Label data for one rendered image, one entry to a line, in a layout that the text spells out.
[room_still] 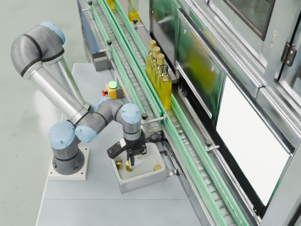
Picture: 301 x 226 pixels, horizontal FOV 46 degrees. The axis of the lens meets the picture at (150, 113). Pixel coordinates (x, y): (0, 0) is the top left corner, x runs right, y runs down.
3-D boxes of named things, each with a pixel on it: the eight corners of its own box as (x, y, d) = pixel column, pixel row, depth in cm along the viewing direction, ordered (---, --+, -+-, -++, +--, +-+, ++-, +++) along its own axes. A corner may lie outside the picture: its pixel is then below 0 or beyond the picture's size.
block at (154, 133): (163, 139, 177) (163, 130, 172) (144, 144, 175) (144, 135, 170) (160, 134, 179) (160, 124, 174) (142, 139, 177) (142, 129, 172)
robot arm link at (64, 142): (46, 151, 163) (40, 132, 153) (67, 133, 171) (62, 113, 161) (66, 164, 159) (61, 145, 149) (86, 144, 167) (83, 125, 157)
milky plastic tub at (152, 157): (166, 179, 168) (167, 168, 162) (120, 193, 163) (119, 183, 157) (153, 151, 179) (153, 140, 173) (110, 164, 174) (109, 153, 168)
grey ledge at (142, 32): (176, 91, 205) (177, 76, 197) (161, 94, 203) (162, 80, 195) (126, 8, 267) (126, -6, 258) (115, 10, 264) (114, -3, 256)
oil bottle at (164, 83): (170, 108, 183) (172, 76, 167) (160, 111, 181) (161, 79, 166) (166, 101, 186) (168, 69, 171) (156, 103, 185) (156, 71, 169)
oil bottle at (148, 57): (158, 87, 194) (159, 55, 178) (148, 89, 192) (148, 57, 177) (155, 80, 197) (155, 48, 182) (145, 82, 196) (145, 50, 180)
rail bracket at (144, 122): (166, 128, 172) (167, 110, 163) (133, 138, 169) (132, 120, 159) (164, 124, 174) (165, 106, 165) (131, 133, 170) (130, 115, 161)
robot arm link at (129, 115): (126, 98, 143) (144, 106, 139) (128, 117, 151) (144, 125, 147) (114, 110, 138) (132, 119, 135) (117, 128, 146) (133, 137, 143)
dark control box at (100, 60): (108, 69, 224) (107, 58, 218) (96, 72, 222) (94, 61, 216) (105, 61, 229) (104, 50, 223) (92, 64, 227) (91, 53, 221)
